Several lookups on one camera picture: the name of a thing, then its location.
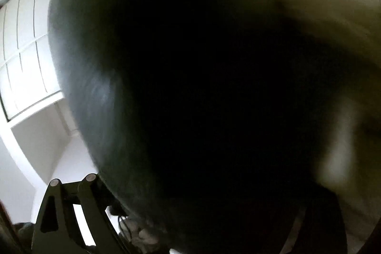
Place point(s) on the black leather jacket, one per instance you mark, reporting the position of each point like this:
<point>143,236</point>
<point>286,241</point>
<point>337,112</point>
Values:
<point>193,93</point>

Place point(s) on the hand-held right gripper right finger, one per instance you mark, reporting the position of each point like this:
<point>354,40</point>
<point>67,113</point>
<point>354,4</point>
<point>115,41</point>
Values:
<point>327,227</point>

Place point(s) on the white wardrobe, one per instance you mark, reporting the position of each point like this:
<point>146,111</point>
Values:
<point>26,48</point>

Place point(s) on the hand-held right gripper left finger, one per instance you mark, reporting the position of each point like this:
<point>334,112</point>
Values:
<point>61,212</point>

